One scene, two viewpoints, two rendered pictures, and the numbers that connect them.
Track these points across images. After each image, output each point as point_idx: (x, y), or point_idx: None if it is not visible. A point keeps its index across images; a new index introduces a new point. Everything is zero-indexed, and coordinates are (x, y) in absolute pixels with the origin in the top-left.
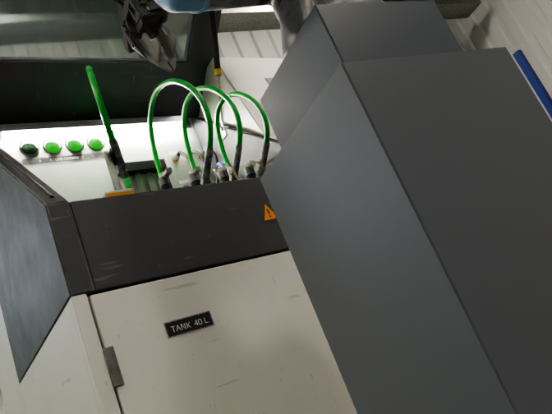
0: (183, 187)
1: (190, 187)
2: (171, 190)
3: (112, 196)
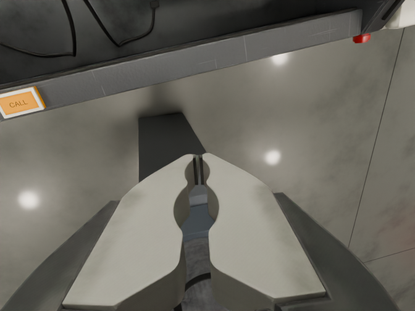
0: (114, 94)
1: (124, 91)
2: (97, 98)
3: (16, 117)
